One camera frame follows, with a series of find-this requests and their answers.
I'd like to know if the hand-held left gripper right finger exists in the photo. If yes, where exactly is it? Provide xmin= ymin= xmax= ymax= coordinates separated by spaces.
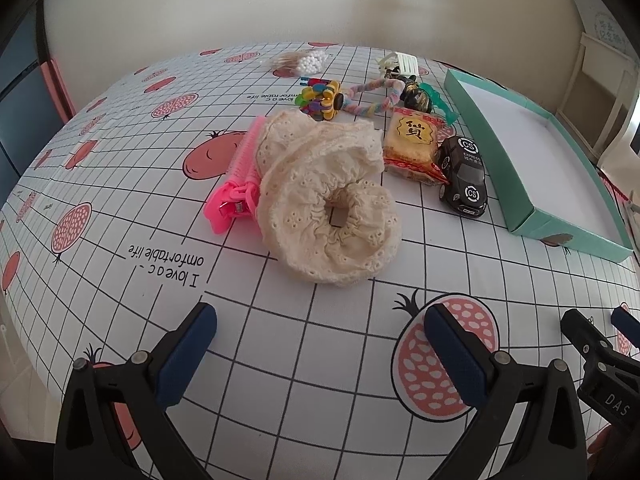
xmin=424 ymin=305 xmax=601 ymax=480

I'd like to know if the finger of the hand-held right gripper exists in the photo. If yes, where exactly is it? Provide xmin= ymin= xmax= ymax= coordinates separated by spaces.
xmin=560 ymin=309 xmax=618 ymax=396
xmin=611 ymin=305 xmax=640 ymax=356

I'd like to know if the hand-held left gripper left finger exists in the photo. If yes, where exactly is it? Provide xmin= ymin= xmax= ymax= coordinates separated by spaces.
xmin=54 ymin=302 xmax=219 ymax=480

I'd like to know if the pink hair clip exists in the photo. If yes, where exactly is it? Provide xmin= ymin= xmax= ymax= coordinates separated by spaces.
xmin=203 ymin=116 xmax=266 ymax=234

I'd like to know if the black toy car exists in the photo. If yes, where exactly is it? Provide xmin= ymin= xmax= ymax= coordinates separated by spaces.
xmin=434 ymin=135 xmax=488 ymax=218

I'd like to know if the teal shallow cardboard box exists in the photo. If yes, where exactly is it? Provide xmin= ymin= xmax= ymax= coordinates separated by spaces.
xmin=444 ymin=69 xmax=635 ymax=262

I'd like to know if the rice cracker snack packet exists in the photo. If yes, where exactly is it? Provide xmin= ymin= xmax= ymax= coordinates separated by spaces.
xmin=382 ymin=106 xmax=451 ymax=186

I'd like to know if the cream lace scrunchie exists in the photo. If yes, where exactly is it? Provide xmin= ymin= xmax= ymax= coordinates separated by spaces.
xmin=248 ymin=110 xmax=402 ymax=288

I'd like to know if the teal hair clip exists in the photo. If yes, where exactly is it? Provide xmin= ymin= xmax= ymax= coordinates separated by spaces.
xmin=420 ymin=82 xmax=458 ymax=126

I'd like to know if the pastel braided rope hair tie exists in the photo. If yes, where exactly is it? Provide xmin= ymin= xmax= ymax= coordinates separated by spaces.
xmin=339 ymin=76 xmax=403 ymax=119

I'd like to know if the black gold toy figure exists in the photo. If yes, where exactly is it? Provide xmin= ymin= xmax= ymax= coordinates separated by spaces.
xmin=385 ymin=72 xmax=435 ymax=112

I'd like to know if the colourful bead toy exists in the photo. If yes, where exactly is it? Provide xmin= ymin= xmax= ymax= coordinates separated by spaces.
xmin=298 ymin=80 xmax=347 ymax=122

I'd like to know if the white claw hair clip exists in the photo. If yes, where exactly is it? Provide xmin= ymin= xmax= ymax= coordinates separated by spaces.
xmin=376 ymin=51 xmax=418 ymax=78

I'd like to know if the clear bag of white beads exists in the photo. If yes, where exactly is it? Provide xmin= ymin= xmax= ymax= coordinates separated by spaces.
xmin=270 ymin=50 xmax=328 ymax=77

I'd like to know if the red pink crochet blanket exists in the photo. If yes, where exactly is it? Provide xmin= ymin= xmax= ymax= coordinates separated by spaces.
xmin=600 ymin=165 xmax=632 ymax=206

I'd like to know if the white shelf unit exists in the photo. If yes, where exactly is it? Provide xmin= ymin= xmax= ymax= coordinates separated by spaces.
xmin=555 ymin=32 xmax=640 ymax=158

